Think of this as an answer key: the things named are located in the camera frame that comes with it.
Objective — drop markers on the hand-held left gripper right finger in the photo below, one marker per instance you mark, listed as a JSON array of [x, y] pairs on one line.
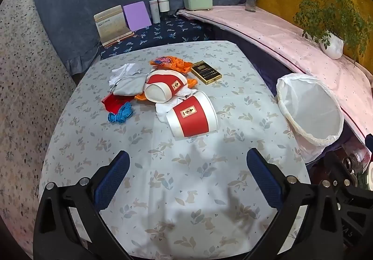
[[263, 178]]

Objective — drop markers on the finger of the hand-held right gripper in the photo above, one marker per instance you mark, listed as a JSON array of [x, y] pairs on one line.
[[335, 166]]

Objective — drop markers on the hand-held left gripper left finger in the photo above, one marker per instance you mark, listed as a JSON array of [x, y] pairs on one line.
[[113, 178]]

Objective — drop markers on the blue wrapper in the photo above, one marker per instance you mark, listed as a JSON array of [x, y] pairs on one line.
[[119, 116]]

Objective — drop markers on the white lined trash bin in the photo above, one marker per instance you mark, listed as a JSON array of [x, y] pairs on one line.
[[311, 108]]

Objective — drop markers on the red paper packet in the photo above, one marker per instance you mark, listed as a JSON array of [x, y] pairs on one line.
[[112, 104]]

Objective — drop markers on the grey cloth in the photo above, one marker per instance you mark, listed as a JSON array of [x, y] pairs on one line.
[[128, 85]]

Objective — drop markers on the red and white paper cup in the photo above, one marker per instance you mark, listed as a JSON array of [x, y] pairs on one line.
[[192, 115]]

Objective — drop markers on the crushed red white paper cup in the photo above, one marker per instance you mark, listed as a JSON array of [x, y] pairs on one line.
[[166, 80]]

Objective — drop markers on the white textured wipe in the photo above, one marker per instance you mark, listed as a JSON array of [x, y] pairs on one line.
[[186, 92]]

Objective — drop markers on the rabbit print tablecloth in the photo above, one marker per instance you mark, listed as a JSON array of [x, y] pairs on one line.
[[189, 160]]

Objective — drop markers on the smooth white tissue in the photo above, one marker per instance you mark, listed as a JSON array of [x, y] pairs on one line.
[[162, 109]]

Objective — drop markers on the crumpled white paper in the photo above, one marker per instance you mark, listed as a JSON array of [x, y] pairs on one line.
[[123, 70]]

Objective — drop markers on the dark purple cloth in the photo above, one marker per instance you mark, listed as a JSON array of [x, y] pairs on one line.
[[256, 58]]

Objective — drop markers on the black and gold cigarette box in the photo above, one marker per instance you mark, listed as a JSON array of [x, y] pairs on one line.
[[205, 73]]

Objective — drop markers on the green plant in white pot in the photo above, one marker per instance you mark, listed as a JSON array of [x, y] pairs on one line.
[[332, 44]]

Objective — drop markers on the orange plastic bag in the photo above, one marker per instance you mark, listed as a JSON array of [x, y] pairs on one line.
[[177, 64]]

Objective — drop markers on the wooden stand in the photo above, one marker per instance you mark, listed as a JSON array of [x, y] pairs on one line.
[[116, 39]]

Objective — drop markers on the pink cloth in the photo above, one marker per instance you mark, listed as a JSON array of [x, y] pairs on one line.
[[262, 32]]

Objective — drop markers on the beige booklet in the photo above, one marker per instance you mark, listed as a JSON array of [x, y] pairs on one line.
[[110, 22]]

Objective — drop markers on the navy dragonfly print cloth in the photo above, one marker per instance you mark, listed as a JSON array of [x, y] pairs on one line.
[[174, 32]]

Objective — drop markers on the purple board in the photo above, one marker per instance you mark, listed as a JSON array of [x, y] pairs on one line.
[[137, 16]]

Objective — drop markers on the white bottle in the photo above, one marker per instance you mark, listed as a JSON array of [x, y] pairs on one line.
[[154, 12]]

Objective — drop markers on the white lidded jar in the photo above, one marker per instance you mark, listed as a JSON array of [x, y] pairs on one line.
[[163, 4]]

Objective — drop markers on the green tissue box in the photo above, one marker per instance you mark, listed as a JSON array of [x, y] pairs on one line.
[[198, 2]]

